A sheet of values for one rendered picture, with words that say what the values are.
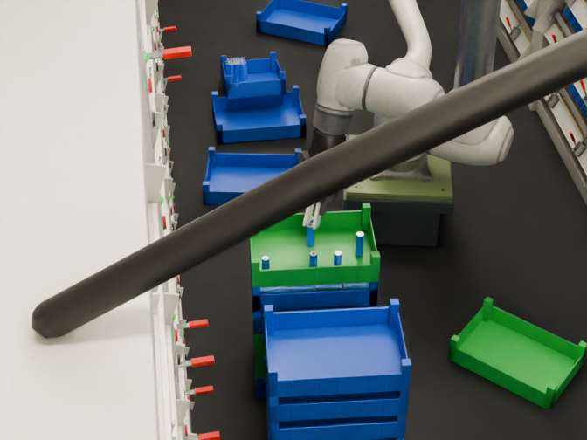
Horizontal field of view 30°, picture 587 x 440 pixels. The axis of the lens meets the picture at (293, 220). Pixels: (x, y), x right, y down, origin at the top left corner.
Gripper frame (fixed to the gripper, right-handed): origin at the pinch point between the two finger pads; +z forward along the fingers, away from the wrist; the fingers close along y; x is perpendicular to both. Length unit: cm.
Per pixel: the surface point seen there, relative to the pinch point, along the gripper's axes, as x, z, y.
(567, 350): -50, 31, -61
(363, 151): 177, -61, -65
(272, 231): -6.8, 10.1, 11.9
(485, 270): -72, 24, -30
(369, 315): 11.9, 15.5, -22.1
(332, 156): 177, -60, -63
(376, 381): 27.5, 22.9, -31.2
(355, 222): -15.6, 4.0, -5.9
